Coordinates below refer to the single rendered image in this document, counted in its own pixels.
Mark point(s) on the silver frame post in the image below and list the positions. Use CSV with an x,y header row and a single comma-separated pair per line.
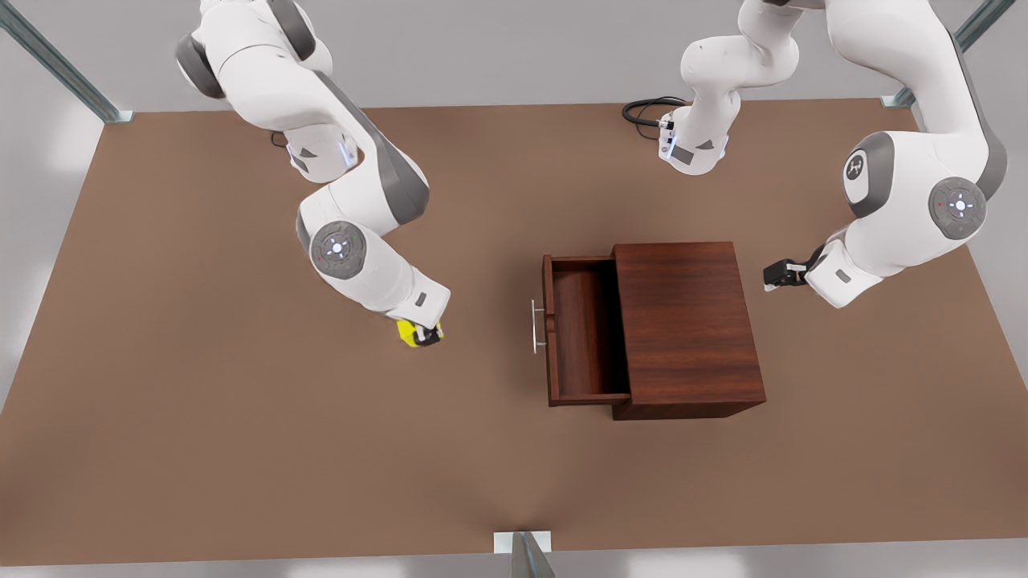
x,y
956,44
526,552
56,60

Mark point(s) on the dark wooden drawer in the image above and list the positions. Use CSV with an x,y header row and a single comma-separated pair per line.
x,y
585,333

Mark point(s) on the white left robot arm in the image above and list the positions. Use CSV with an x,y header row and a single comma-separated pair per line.
x,y
907,193

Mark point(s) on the small yellow block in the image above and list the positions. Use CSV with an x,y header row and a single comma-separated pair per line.
x,y
407,332

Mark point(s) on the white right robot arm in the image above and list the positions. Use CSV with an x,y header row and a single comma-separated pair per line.
x,y
353,201

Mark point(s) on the dark wooden cabinet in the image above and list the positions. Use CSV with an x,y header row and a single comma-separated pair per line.
x,y
683,325

